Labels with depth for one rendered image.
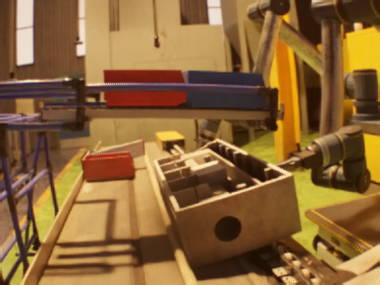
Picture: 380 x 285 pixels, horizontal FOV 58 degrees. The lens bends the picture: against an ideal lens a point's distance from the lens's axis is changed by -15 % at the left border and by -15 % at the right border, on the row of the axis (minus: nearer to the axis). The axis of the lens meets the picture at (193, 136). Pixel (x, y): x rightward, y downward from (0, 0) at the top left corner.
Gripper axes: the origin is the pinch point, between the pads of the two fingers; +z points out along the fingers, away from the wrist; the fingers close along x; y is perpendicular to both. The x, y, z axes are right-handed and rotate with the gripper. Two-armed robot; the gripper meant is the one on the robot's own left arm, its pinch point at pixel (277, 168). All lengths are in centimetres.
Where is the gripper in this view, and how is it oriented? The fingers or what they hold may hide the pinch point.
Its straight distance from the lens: 136.0
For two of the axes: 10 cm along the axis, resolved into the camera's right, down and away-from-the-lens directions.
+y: -2.5, -9.6, -1.4
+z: -9.6, 2.6, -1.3
